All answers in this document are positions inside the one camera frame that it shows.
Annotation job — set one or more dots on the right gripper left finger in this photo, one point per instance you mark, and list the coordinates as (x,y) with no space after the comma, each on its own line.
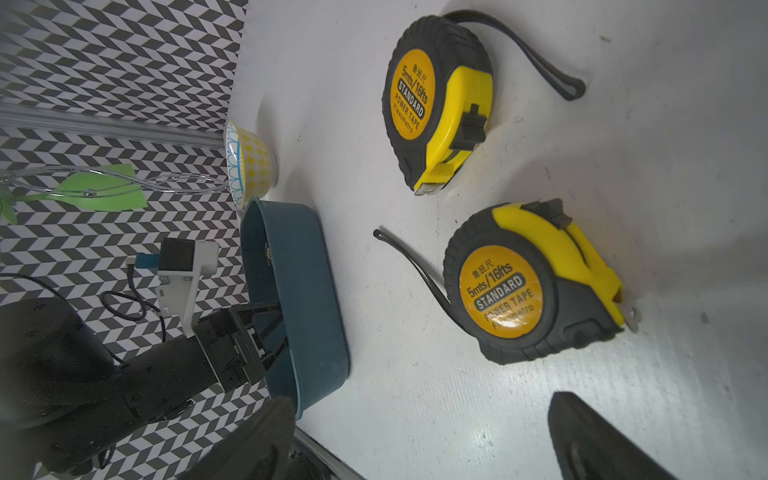
(257,449)

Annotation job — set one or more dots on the aluminium front rail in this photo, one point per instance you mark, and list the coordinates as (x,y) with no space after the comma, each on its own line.
(329,464)

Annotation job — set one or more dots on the yellow patterned small bowl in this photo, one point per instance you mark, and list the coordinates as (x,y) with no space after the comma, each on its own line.
(251,168)

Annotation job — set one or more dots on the teal plastic storage box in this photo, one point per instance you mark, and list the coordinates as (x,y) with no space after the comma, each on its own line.
(285,261)

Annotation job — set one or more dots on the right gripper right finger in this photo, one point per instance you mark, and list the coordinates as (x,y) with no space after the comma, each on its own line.
(589,447)

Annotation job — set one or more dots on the chrome wire cup stand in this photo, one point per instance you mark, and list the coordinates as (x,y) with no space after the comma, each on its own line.
(107,182)

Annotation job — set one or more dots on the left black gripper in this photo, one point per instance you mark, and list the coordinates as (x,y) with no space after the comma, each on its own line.
(231,347)

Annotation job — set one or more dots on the green cup lower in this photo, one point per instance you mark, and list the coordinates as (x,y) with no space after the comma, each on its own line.
(10,196)

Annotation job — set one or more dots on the yellow black tape measure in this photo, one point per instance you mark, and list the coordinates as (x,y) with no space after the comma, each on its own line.
(524,281)
(438,94)

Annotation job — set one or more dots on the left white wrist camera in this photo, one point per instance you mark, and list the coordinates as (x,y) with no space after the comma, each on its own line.
(180,266)

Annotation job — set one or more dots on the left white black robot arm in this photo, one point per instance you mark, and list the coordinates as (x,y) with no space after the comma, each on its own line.
(68,400)

